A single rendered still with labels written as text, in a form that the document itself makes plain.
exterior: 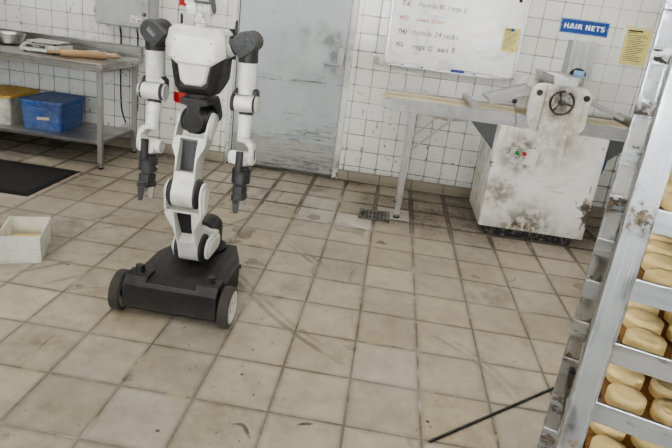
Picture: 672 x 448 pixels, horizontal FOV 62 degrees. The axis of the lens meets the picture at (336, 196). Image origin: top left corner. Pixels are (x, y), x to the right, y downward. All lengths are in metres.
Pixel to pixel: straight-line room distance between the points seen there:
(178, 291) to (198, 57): 1.08
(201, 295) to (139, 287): 0.30
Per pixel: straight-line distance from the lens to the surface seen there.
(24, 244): 3.48
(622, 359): 0.82
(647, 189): 0.71
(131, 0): 5.42
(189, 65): 2.65
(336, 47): 5.16
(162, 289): 2.78
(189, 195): 2.67
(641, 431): 0.87
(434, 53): 5.09
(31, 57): 5.23
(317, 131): 5.27
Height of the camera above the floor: 1.51
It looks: 18 degrees down
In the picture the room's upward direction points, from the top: 7 degrees clockwise
